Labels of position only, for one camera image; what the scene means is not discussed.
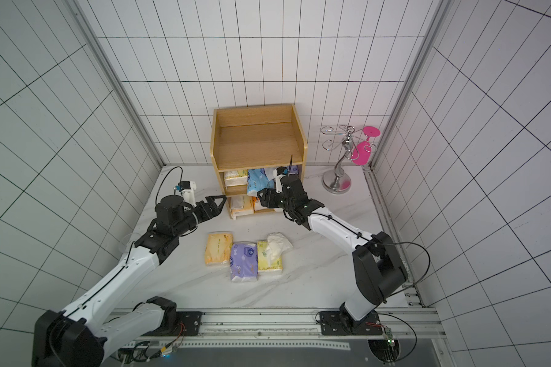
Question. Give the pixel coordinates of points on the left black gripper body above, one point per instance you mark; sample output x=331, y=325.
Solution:
x=202, y=213

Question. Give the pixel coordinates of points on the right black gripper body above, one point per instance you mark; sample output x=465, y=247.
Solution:
x=275, y=198

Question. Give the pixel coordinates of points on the blue tissue pack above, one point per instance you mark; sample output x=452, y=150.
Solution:
x=257, y=180

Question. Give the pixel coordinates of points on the orange-yellow tissue pack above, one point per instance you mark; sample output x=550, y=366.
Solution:
x=218, y=248

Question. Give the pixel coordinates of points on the yellow-green tissue pack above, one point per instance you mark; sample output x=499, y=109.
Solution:
x=270, y=253

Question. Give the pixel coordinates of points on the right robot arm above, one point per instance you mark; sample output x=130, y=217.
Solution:
x=378, y=267

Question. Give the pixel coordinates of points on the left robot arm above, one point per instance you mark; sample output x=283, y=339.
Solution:
x=81, y=334

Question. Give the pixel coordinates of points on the orange tissue pack bottom middle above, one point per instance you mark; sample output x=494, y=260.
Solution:
x=257, y=205

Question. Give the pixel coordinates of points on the beige tissue pack bottom left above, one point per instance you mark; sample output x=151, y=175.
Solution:
x=240, y=206

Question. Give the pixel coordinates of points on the yellow tissue pack middle shelf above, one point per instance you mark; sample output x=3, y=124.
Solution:
x=235, y=178

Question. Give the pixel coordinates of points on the white purple tissue pack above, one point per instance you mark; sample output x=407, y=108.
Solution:
x=284, y=171

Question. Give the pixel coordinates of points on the wooden three-tier shelf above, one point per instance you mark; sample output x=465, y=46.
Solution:
x=254, y=137

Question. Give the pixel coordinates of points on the chrome glass holder stand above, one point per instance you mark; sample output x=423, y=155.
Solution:
x=346, y=137

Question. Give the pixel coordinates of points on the pink wine glass lower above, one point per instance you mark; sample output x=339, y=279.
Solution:
x=361, y=153

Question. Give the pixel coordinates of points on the clear plastic cup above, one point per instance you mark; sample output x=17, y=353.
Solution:
x=128, y=239

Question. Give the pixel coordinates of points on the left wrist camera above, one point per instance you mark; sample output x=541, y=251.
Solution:
x=187, y=189

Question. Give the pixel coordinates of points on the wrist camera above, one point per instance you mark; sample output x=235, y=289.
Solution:
x=278, y=184
x=187, y=189

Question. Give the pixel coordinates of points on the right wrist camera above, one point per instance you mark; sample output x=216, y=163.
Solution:
x=278, y=184

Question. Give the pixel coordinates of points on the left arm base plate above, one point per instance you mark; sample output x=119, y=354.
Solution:
x=183, y=323

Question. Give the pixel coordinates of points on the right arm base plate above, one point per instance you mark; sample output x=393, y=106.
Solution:
x=337, y=323

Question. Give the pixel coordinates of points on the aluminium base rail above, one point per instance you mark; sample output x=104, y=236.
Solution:
x=278, y=328

